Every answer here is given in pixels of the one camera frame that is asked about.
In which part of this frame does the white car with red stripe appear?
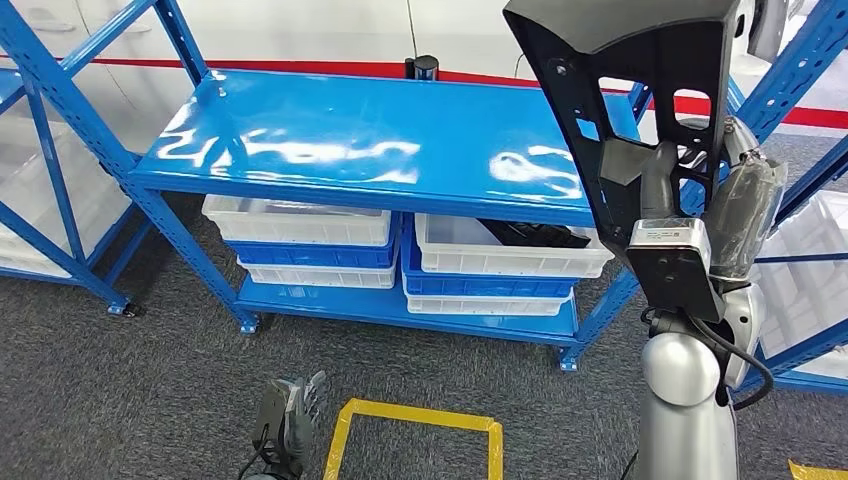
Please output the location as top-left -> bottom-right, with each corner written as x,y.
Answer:
0,0 -> 848,154

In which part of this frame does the black cylindrical post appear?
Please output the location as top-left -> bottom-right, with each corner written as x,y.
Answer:
405,54 -> 441,82

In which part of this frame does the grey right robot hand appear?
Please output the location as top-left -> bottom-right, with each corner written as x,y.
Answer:
637,115 -> 790,285

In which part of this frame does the white foam crate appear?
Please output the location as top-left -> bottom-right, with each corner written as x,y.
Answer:
755,190 -> 848,380

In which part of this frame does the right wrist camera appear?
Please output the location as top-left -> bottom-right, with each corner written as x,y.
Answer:
625,217 -> 727,325

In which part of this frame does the yellow floor tape square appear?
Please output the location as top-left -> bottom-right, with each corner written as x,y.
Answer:
323,397 -> 505,480

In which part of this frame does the blue metal shelf rack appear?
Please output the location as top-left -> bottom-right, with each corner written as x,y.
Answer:
728,198 -> 848,399
0,0 -> 848,374
0,62 -> 144,318

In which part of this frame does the black plastic bracket panel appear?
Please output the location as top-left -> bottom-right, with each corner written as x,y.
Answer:
503,0 -> 742,256

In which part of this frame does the black trim part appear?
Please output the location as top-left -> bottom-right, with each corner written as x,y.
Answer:
478,219 -> 592,250

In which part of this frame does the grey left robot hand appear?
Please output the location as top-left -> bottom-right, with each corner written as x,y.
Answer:
284,370 -> 328,475

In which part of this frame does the blue plastic crate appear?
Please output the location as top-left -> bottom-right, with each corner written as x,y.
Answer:
225,225 -> 401,270
400,221 -> 581,299

